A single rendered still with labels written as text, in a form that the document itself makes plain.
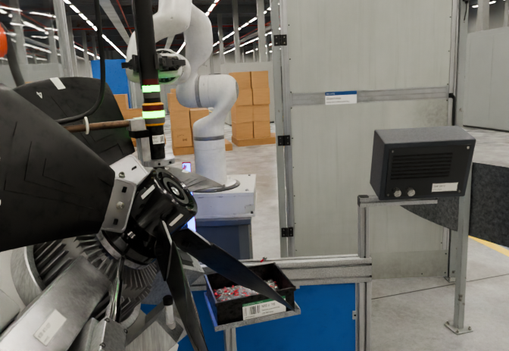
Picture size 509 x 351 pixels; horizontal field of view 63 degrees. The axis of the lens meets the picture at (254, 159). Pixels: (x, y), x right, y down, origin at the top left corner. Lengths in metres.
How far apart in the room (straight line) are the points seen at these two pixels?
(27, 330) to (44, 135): 0.25
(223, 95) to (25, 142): 0.98
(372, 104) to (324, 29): 0.56
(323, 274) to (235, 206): 0.40
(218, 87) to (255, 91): 7.56
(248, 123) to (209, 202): 7.61
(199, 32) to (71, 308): 1.03
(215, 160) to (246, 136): 7.57
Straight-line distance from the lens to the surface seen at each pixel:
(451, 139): 1.29
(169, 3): 1.18
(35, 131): 0.64
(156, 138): 0.87
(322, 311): 1.43
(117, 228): 0.76
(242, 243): 1.56
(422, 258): 3.13
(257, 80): 9.07
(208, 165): 1.55
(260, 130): 9.18
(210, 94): 1.52
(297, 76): 2.66
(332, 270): 1.35
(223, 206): 1.52
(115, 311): 0.68
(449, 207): 2.54
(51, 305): 0.67
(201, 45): 1.48
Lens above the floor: 1.42
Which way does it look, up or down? 11 degrees down
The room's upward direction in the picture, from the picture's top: 3 degrees counter-clockwise
